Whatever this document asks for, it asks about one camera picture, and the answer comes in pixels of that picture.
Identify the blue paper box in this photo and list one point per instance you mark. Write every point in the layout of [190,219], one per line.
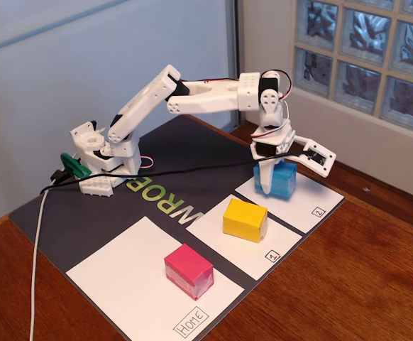
[284,182]

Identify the grey metal post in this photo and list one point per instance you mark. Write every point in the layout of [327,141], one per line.
[235,35]

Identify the green clamp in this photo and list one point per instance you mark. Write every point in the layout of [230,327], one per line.
[73,165]

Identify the white sheet marked 1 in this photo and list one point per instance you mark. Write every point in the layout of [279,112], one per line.
[282,245]

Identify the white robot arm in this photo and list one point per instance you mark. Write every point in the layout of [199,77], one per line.
[206,99]

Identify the pink red paper box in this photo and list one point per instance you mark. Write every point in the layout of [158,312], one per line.
[185,264]

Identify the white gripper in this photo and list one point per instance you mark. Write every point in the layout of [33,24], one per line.
[277,139]

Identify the white sheet marked 2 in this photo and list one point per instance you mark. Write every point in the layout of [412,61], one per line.
[311,202]

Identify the white sheet marked HOME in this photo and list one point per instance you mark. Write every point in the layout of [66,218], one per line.
[128,270]

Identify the dark mat with WROB print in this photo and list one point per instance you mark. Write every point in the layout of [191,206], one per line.
[86,220]

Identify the yellow paper box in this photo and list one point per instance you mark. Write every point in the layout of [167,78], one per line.
[243,216]

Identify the glass block window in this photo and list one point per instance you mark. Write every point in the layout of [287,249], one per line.
[362,35]

